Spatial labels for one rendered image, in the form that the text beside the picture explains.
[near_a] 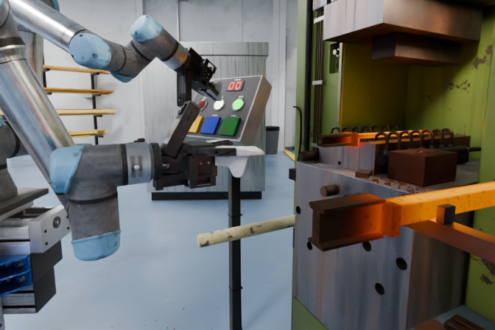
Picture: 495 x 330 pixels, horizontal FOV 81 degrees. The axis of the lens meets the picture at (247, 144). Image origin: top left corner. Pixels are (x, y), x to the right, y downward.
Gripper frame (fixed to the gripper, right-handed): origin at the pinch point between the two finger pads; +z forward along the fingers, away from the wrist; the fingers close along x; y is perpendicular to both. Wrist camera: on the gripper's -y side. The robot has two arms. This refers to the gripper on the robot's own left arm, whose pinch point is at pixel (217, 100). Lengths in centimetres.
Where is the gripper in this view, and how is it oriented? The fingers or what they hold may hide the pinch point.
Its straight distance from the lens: 103.3
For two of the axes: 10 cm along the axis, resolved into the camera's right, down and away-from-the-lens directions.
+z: 5.3, 4.1, 7.4
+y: 3.1, -9.1, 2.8
